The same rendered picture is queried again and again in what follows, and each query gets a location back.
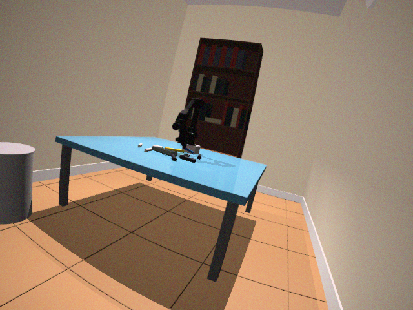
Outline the grey keyboard with white letter keys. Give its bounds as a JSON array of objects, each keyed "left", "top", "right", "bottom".
[{"left": 152, "top": 146, "right": 177, "bottom": 156}]

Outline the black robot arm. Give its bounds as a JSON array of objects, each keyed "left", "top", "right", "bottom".
[{"left": 172, "top": 98, "right": 204, "bottom": 145}]

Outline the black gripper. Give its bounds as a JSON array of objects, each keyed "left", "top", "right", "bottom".
[{"left": 175, "top": 128, "right": 189, "bottom": 149}]

